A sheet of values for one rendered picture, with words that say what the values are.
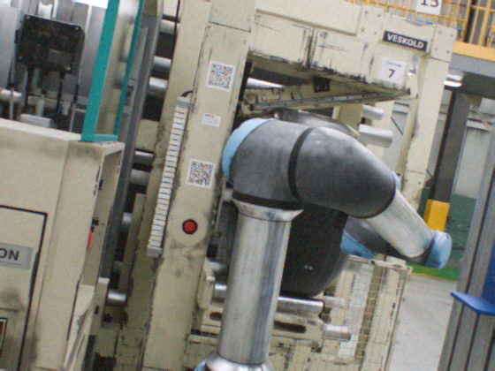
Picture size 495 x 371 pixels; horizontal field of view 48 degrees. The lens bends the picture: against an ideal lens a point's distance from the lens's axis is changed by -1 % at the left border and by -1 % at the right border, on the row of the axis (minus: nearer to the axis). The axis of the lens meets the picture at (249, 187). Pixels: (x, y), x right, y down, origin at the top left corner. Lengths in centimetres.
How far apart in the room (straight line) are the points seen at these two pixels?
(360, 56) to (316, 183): 129
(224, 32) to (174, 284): 76
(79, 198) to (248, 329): 33
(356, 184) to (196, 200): 91
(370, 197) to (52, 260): 50
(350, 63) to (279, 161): 124
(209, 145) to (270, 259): 82
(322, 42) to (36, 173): 131
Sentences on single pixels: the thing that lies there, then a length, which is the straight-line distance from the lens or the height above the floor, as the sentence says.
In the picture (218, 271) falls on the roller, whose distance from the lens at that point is 191.
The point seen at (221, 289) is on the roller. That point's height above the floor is 91.
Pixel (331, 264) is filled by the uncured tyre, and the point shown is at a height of 105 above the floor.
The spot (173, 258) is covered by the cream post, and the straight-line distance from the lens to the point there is 168.
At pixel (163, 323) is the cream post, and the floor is 76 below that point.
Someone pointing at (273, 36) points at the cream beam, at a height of 172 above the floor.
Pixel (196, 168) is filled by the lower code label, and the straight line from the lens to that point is 165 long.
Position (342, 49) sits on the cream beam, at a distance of 203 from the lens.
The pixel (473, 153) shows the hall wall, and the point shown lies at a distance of 1171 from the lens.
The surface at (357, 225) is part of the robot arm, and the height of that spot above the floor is 120.
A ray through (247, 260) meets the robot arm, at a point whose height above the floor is 114.
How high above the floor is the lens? 130
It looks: 3 degrees down
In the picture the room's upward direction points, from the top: 12 degrees clockwise
